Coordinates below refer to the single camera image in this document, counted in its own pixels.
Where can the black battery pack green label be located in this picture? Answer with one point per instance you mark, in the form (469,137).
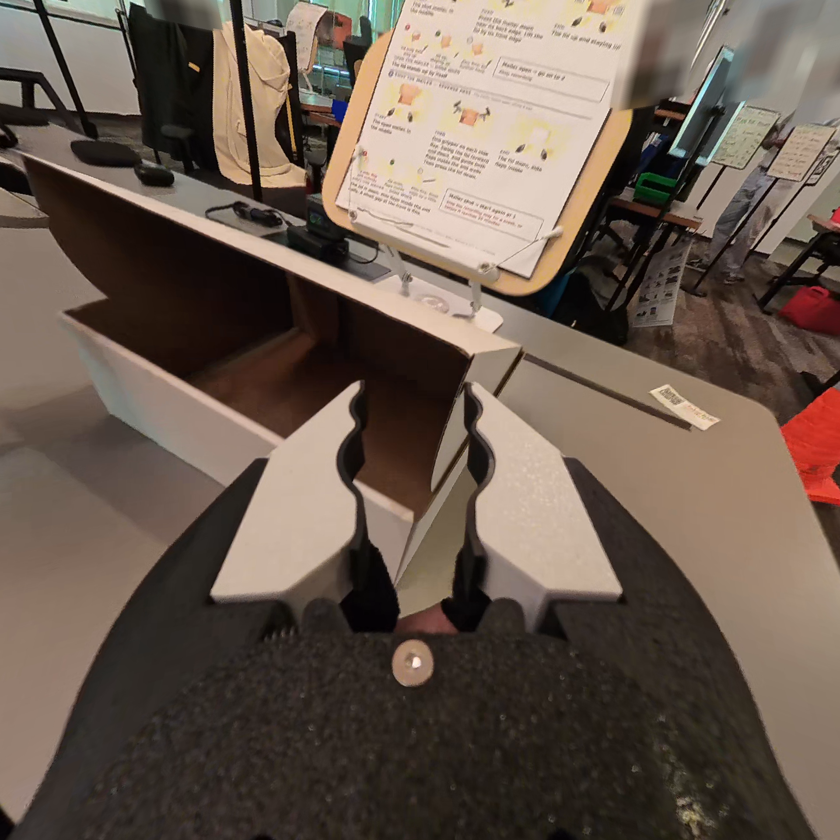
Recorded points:
(318,233)

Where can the printed instruction sheet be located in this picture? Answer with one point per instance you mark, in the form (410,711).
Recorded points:
(485,131)

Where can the black backpack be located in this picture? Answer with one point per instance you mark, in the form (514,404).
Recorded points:
(590,302)

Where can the red plastic bin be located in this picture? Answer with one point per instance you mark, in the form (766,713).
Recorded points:
(814,312)

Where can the white handwritten sign board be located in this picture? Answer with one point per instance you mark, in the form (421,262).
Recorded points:
(745,136)
(804,152)

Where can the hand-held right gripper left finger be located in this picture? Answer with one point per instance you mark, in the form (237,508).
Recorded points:
(295,512)

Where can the black jacket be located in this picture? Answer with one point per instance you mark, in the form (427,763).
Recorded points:
(170,85)

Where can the wooden board document stand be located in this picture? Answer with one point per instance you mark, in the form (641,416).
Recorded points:
(571,256)

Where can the white cardboard box brown inside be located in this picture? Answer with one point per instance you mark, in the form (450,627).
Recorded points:
(164,275)

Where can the black upright pole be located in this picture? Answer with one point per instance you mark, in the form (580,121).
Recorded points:
(248,98)

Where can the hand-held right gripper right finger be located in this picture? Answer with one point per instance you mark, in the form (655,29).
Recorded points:
(538,518)

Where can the white barcode sticker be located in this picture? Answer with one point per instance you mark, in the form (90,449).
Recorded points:
(686,407)

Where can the cream hooded jacket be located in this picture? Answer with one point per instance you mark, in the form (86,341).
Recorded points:
(253,111)

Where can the black computer mouse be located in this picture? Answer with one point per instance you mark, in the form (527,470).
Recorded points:
(154,174)

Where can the standing display screen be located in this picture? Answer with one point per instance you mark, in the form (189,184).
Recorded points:
(702,105)

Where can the orange traffic cone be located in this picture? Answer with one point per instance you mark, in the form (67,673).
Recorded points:
(817,446)

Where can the black easel leg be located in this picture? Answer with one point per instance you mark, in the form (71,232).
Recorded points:
(62,65)

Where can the white picture poster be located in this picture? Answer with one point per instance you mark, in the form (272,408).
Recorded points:
(663,285)

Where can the black flat pad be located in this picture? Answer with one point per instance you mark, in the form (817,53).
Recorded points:
(105,152)

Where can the green plastic bin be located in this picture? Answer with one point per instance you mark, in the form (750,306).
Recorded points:
(655,186)

